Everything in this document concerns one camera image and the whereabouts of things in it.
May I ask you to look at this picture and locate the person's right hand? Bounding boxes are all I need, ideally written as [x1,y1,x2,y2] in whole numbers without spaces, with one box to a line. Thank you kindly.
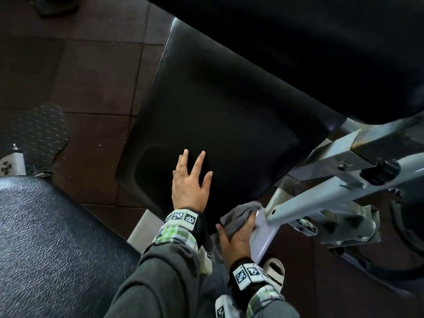
[216,212,257,269]

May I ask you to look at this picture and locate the person's left hand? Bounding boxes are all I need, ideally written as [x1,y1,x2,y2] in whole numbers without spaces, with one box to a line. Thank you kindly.
[171,148,214,213]

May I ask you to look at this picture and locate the grey cleaning cloth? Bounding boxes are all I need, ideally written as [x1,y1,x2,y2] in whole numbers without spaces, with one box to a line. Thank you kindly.
[220,201,264,239]

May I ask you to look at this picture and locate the person's left forearm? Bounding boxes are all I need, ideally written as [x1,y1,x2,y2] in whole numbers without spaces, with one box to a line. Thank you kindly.
[104,225,199,318]

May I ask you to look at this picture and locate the person's right forearm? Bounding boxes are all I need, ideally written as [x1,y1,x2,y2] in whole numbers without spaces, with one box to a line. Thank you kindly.
[246,284,300,318]

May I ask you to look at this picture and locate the person's dark trousers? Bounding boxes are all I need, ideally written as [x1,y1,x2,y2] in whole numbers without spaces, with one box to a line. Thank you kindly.
[195,235,232,318]

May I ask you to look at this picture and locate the left marker wristband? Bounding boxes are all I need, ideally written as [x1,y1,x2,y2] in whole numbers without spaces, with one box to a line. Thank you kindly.
[162,208,212,249]

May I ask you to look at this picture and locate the marker wristband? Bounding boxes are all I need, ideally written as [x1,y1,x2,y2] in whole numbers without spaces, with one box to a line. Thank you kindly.
[227,257,277,310]
[162,208,212,249]

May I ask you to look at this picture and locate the right marker wristband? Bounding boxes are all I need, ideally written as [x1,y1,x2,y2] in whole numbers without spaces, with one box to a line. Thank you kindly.
[227,257,277,310]

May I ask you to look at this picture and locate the cream foam slipper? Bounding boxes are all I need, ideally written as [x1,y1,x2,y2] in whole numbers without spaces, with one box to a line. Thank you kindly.
[261,257,285,294]

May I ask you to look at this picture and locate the large black leather pad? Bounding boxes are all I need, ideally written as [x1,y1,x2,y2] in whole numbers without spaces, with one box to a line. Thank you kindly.
[0,177,141,318]

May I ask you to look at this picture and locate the black studded floor mat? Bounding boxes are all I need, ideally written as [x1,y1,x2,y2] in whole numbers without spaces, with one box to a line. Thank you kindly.
[0,103,69,178]

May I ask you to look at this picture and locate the grey base bar white cap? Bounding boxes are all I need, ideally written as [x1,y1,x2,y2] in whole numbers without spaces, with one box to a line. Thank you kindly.
[0,144,27,178]

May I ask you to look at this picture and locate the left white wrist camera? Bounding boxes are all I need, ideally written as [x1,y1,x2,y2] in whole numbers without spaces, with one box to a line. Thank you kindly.
[198,246,213,276]

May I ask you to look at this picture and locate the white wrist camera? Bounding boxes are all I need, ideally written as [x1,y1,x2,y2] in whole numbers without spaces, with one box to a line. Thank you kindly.
[198,246,213,276]
[214,294,241,318]

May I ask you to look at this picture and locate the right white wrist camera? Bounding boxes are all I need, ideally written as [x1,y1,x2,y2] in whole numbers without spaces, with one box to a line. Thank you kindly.
[214,294,241,318]

